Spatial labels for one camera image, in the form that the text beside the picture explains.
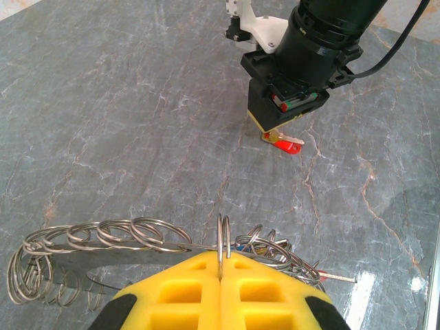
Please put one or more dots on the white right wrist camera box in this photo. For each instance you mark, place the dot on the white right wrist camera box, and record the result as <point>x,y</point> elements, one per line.
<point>264,29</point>

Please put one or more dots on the key with red tag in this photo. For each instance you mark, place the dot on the key with red tag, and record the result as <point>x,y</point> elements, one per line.
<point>287,147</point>

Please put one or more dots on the aluminium table side rail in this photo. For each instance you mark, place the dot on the aluminium table side rail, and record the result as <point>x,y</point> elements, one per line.
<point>434,302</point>

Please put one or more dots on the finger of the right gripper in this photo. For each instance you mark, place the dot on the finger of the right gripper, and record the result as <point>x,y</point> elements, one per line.
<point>263,110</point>
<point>292,117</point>

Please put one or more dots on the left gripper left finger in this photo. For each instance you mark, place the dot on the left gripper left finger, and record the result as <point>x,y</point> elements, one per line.
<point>206,309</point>

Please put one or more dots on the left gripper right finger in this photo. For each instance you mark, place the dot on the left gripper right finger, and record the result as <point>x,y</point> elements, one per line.
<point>233,309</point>

